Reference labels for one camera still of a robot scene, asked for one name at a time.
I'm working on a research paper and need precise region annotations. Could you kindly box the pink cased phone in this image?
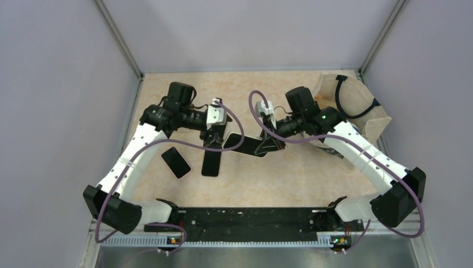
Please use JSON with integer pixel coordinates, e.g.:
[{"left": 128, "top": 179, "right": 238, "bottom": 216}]
[{"left": 223, "top": 133, "right": 267, "bottom": 157}]

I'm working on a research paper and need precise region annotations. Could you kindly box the black smartphone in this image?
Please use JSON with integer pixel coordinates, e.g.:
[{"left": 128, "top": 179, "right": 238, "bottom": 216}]
[{"left": 201, "top": 151, "right": 221, "bottom": 177}]

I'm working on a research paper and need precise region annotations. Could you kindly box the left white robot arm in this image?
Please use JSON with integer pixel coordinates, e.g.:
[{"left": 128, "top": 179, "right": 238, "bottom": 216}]
[{"left": 83, "top": 82, "right": 236, "bottom": 234}]

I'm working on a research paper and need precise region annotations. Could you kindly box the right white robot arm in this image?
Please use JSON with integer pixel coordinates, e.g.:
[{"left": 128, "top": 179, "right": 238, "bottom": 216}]
[{"left": 248, "top": 87, "right": 427, "bottom": 233}]

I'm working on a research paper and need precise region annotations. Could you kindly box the white cased phone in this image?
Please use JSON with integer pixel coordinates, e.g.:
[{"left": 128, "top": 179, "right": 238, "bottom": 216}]
[{"left": 161, "top": 147, "right": 191, "bottom": 179}]

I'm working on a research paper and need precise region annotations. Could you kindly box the printed paper packet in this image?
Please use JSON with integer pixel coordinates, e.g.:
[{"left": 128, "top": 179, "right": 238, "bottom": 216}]
[{"left": 312, "top": 141, "right": 344, "bottom": 159}]

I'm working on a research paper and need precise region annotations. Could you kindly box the beige tote bag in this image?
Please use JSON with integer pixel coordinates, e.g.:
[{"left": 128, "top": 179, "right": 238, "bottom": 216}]
[{"left": 312, "top": 74, "right": 392, "bottom": 144}]

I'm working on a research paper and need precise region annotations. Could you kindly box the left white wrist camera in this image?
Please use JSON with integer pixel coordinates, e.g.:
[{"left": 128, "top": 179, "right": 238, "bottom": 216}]
[{"left": 206, "top": 98, "right": 227, "bottom": 130}]

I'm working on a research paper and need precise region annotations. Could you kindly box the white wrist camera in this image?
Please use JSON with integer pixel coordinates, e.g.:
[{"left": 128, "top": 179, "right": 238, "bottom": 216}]
[
  {"left": 206, "top": 98, "right": 227, "bottom": 130},
  {"left": 255, "top": 100, "right": 276, "bottom": 128}
]

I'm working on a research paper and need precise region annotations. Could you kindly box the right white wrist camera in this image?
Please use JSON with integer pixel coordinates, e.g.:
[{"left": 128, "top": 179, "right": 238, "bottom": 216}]
[{"left": 255, "top": 100, "right": 276, "bottom": 128}]

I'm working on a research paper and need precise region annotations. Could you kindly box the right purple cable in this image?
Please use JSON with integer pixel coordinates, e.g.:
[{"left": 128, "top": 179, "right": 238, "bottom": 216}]
[{"left": 248, "top": 90, "right": 426, "bottom": 239}]

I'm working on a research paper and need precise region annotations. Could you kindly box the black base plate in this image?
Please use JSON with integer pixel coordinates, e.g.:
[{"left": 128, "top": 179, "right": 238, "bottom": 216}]
[{"left": 144, "top": 203, "right": 364, "bottom": 242}]

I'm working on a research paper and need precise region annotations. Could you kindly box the grey slotted cable duct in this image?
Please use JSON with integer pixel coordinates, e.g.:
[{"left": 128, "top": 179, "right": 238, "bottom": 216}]
[{"left": 102, "top": 234, "right": 334, "bottom": 248}]

